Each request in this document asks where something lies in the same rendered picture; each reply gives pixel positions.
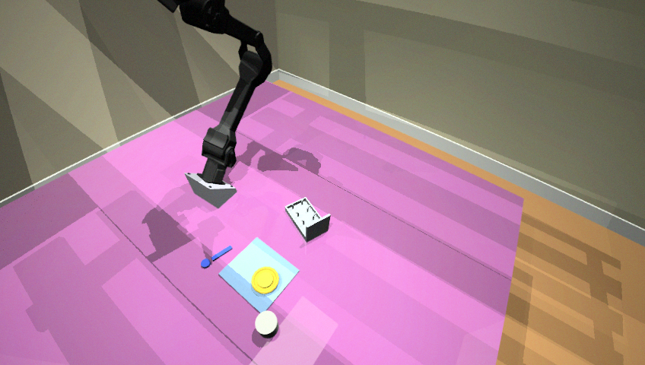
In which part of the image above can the yellow plate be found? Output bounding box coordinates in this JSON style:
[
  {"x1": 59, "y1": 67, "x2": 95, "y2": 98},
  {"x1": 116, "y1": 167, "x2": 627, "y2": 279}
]
[{"x1": 252, "y1": 267, "x2": 279, "y2": 294}]

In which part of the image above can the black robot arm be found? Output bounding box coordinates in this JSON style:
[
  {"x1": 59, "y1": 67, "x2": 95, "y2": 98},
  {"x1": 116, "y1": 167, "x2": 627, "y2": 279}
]
[{"x1": 158, "y1": 0, "x2": 272, "y2": 185}]

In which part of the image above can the light blue square mat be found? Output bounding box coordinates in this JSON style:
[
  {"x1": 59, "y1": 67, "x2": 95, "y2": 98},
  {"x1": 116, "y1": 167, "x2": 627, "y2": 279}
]
[{"x1": 218, "y1": 237, "x2": 299, "y2": 313}]

